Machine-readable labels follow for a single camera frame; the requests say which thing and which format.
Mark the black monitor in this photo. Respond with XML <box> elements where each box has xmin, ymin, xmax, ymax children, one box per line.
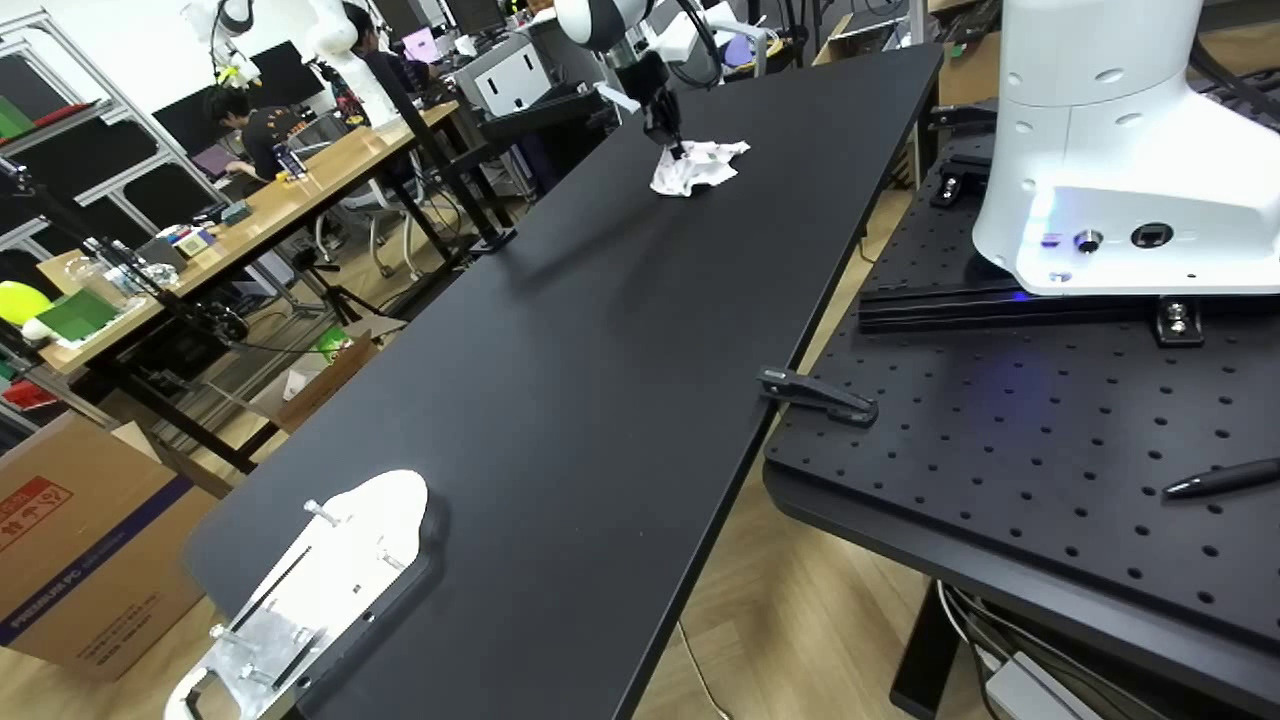
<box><xmin>248</xmin><ymin>37</ymin><xmax>331</xmax><ymax>113</ymax></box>

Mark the black pen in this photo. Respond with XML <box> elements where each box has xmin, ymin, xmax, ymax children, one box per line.
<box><xmin>1160</xmin><ymin>453</ymin><xmax>1280</xmax><ymax>502</ymax></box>

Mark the black clamp handle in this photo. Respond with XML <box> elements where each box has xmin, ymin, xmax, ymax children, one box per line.
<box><xmin>755</xmin><ymin>363</ymin><xmax>883</xmax><ymax>433</ymax></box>

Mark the green board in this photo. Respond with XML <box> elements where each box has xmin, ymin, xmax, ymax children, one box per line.
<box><xmin>33</xmin><ymin>286</ymin><xmax>128</xmax><ymax>352</ymax></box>

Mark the white cabinet with slot handles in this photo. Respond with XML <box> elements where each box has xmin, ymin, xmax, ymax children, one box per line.
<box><xmin>456</xmin><ymin>37</ymin><xmax>558</xmax><ymax>129</ymax></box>

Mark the grey power adapter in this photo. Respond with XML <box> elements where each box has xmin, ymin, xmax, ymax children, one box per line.
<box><xmin>981</xmin><ymin>647</ymin><xmax>1113</xmax><ymax>720</ymax></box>

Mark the black bracket with bolts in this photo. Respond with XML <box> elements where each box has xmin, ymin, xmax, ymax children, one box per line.
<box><xmin>1151</xmin><ymin>297</ymin><xmax>1213</xmax><ymax>352</ymax></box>

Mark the white printed cloth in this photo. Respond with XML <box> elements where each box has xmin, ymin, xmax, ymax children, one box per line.
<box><xmin>650</xmin><ymin>134</ymin><xmax>754</xmax><ymax>205</ymax></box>

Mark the cardboard box with red print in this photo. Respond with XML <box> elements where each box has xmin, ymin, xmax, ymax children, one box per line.
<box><xmin>0</xmin><ymin>407</ymin><xmax>230</xmax><ymax>688</ymax></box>

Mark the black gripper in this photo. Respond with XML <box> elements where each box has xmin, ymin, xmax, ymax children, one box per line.
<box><xmin>637</xmin><ymin>47</ymin><xmax>694</xmax><ymax>162</ymax></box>

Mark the yellow-green object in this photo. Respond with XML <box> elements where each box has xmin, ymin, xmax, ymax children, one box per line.
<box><xmin>0</xmin><ymin>276</ymin><xmax>56</xmax><ymax>333</ymax></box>

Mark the aluminium frame with black panels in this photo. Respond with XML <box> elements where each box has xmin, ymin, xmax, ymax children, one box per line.
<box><xmin>0</xmin><ymin>4</ymin><xmax>233</xmax><ymax>272</ymax></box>

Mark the long wooden desk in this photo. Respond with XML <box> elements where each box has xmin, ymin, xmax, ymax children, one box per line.
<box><xmin>36</xmin><ymin>96</ymin><xmax>471</xmax><ymax>476</ymax></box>

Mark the person in black shirt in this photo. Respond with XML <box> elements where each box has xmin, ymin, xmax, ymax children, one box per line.
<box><xmin>340</xmin><ymin>4</ymin><xmax>421</xmax><ymax>117</ymax></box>

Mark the red item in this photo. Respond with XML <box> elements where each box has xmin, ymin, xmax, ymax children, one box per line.
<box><xmin>0</xmin><ymin>374</ymin><xmax>65</xmax><ymax>417</ymax></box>

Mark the black camera tripod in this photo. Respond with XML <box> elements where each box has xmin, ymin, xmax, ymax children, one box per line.
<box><xmin>283</xmin><ymin>236</ymin><xmax>397</xmax><ymax>333</ymax></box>

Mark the grey office chair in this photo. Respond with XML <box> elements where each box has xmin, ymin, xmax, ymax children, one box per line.
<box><xmin>528</xmin><ymin>24</ymin><xmax>658</xmax><ymax>118</ymax></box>

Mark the white cable bundle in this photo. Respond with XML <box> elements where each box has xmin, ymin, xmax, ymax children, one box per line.
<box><xmin>931</xmin><ymin>574</ymin><xmax>1033</xmax><ymax>671</ymax></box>

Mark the black aluminium rail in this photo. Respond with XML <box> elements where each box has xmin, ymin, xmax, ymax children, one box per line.
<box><xmin>858</xmin><ymin>281</ymin><xmax>1280</xmax><ymax>337</ymax></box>

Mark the black perforated breadboard table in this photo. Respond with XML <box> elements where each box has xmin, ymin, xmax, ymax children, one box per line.
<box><xmin>761</xmin><ymin>125</ymin><xmax>1280</xmax><ymax>720</ymax></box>

